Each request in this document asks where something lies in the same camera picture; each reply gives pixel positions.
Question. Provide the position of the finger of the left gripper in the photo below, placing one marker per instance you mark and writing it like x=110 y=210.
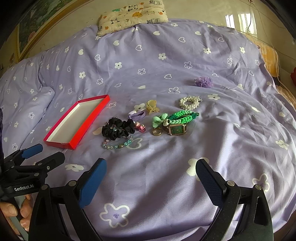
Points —
x=17 y=157
x=49 y=162

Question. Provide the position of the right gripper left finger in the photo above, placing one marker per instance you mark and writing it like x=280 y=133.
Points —
x=47 y=222

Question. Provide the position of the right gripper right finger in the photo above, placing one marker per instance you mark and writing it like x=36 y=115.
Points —
x=255 y=219

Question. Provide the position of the black fabric scrunchie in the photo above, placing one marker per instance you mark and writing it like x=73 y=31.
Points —
x=117 y=128

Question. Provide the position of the person's left hand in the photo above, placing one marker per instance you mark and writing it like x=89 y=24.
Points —
x=9 y=210

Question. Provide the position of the red shallow box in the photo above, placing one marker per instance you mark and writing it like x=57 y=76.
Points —
x=74 y=123

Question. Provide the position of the pink hair clip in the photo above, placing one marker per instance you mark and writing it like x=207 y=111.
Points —
x=140 y=127

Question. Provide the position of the green face wrist watch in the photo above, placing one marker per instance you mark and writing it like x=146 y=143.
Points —
x=176 y=129

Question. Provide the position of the light green bow tie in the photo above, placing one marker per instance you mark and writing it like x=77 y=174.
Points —
x=161 y=120

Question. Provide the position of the yellow hair claw clip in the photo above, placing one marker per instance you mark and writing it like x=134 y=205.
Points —
x=152 y=107

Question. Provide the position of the purple floral bed quilt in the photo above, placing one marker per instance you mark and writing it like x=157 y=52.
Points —
x=243 y=128

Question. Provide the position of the orange patterned blanket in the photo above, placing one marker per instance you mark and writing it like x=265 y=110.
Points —
x=272 y=64

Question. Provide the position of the cartoon print pillow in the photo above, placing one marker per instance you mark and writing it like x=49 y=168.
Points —
x=145 y=12

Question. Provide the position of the framed wall picture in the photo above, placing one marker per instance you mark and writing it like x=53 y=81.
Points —
x=44 y=25

